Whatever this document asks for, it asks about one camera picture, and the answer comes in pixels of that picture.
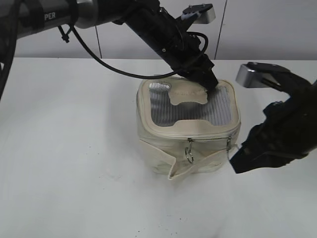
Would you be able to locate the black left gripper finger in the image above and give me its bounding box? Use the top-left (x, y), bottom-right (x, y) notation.
top-left (198, 71), bottom-right (218, 89)

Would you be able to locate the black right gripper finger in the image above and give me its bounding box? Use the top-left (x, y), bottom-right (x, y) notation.
top-left (229, 145), bottom-right (301, 174)

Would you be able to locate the metal zipper pull with ring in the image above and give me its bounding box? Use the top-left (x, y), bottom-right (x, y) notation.
top-left (226, 137), bottom-right (241, 161)

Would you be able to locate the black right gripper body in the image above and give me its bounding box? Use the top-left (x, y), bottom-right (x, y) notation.
top-left (244, 74), bottom-right (317, 159)

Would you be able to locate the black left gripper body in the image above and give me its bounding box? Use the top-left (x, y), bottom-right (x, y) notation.
top-left (170, 53), bottom-right (214, 83)

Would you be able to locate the cream insulated lunch bag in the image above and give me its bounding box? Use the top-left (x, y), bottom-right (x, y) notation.
top-left (136, 77), bottom-right (241, 180)

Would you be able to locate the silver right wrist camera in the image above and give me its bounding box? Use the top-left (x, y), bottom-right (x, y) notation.
top-left (235, 62), bottom-right (290, 91)

